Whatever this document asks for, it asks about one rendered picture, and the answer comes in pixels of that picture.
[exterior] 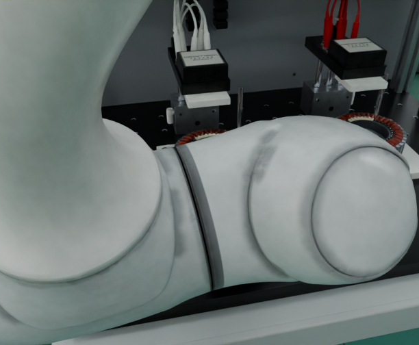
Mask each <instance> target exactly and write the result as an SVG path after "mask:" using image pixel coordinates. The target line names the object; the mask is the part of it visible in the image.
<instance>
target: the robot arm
mask: <svg viewBox="0 0 419 345"><path fill-rule="evenodd" d="M151 2H152V0H0V345H43V344H50V343H54V342H60V341H63V340H69V339H72V338H76V337H81V336H84V335H89V334H91V333H96V332H99V331H104V330H106V329H111V328H114V327H118V326H120V325H123V324H127V323H130V322H133V321H136V320H139V319H142V318H146V317H148V316H152V315H154V314H157V313H159V312H162V311H166V310H168V309H170V308H172V307H174V306H176V305H178V304H180V303H182V302H184V301H186V300H189V299H191V298H194V297H195V296H199V295H202V294H204V293H207V292H211V291H213V290H217V289H220V288H225V287H229V286H233V285H240V284H245V283H257V282H295V281H302V282H305V283H311V284H323V285H341V284H352V283H360V282H364V281H369V280H373V279H376V278H377V277H380V276H382V275H383V274H385V273H387V272H388V271H390V270H391V269H392V268H393V267H395V265H397V263H398V262H399V261H400V260H401V259H402V258H403V257H404V255H405V254H406V253H407V251H408V249H409V247H410V246H411V243H412V242H413V239H414V237H415V234H416V230H417V226H418V217H417V205H416V193H415V190H414V185H413V181H412V178H411V174H410V171H409V164H408V162H407V160H406V159H405V158H404V157H403V156H402V155H401V154H400V153H399V152H398V151H397V150H396V149H395V148H394V147H393V146H392V145H391V144H389V143H388V142H386V141H385V140H384V139H382V138H380V137H379V136H377V135H376V134H374V133H373V132H371V131H368V130H367V129H364V128H362V127H360V126H358V125H354V124H353V123H349V122H346V121H344V120H340V119H337V118H330V117H325V116H286V117H283V118H277V119H274V120H260V121H255V122H253V123H250V124H247V125H245V126H242V127H239V128H237V129H233V130H231V131H227V132H224V133H220V134H218V135H215V136H211V137H208V138H204V139H202V140H197V141H195V142H190V143H187V144H182V145H179V146H174V147H170V148H166V149H159V150H155V151H153V150H152V149H151V148H150V147H149V146H148V145H147V143H146V142H145V141H144V140H143V139H142V138H141V137H140V136H139V135H138V134H137V133H135V132H134V131H132V130H131V129H129V128H128V127H126V126H124V125H122V124H120V123H117V122H114V121H112V120H108V119H104V118H102V113H101V104H102V97H103V92H104V89H105V85H106V83H107V80H108V78H109V76H110V73H111V71H112V69H113V67H114V65H115V63H116V61H117V59H118V57H119V55H120V53H121V51H122V50H123V47H124V46H125V44H126V42H127V41H128V39H129V37H130V35H131V34H132V33H133V31H134V29H135V28H136V26H137V24H138V23H139V22H140V19H141V18H142V17H143V15H144V13H145V12H146V10H147V8H148V7H149V6H150V4H151Z"/></svg>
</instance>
